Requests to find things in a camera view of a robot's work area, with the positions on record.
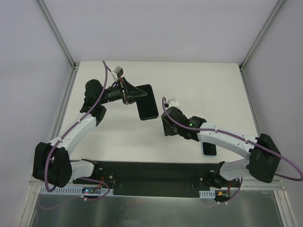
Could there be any light blue cased phone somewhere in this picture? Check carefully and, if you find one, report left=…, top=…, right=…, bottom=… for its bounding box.
left=201, top=142, right=217, bottom=157

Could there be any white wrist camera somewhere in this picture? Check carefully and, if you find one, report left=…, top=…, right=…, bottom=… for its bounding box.
left=111, top=66, right=124, bottom=81
left=164, top=99, right=180, bottom=108

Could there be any aluminium frame post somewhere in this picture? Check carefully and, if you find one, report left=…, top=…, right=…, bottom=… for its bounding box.
left=36, top=0, right=77, bottom=70
left=239, top=0, right=287, bottom=72

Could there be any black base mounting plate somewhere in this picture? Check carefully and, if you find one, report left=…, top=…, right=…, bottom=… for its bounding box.
left=71, top=159, right=272, bottom=197

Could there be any white left cable duct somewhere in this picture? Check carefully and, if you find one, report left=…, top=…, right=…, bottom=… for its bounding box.
left=39, top=186, right=114, bottom=196

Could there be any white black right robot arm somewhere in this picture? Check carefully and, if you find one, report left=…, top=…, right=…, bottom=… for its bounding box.
left=161, top=107, right=281, bottom=188

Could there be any white cable duct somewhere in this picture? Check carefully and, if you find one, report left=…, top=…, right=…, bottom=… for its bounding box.
left=199, top=189, right=216, bottom=199
left=39, top=186, right=114, bottom=196

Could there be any left aluminium frame post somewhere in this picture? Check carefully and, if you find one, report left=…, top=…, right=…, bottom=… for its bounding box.
left=36, top=0, right=77, bottom=70

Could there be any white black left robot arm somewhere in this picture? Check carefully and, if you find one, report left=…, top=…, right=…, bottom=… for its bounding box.
left=32, top=77, right=148, bottom=188

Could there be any white right cable duct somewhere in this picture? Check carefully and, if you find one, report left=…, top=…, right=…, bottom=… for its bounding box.
left=199, top=189, right=216, bottom=199

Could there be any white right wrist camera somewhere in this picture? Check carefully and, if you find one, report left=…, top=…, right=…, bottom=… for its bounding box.
left=164, top=99, right=180, bottom=108

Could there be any right aluminium frame post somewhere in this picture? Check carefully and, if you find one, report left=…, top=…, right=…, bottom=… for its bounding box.
left=239, top=0, right=287, bottom=72

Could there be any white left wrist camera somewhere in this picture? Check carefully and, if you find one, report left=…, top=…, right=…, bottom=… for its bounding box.
left=111, top=66, right=124, bottom=81

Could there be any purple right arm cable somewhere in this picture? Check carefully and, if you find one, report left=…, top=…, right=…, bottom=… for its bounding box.
left=161, top=96, right=303, bottom=206

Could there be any horizontal aluminium frame rail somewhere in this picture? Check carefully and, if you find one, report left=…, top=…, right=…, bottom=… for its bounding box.
left=241, top=179, right=285, bottom=191

